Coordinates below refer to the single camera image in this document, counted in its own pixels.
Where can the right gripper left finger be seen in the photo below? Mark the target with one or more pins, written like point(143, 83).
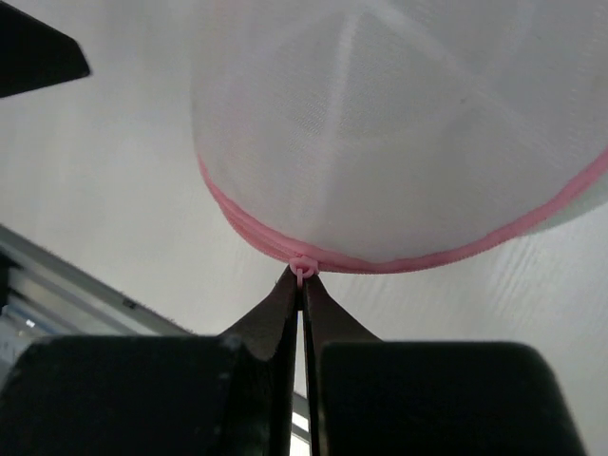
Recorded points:
point(228, 394)

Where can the aluminium front rail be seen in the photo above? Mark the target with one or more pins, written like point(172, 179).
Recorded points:
point(44, 296)

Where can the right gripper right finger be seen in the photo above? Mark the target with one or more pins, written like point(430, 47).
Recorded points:
point(368, 396)

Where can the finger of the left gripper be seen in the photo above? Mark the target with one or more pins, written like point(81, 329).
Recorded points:
point(34, 55)

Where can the pink-trimmed mesh laundry bag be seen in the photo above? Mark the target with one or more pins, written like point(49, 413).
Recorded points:
point(382, 137)

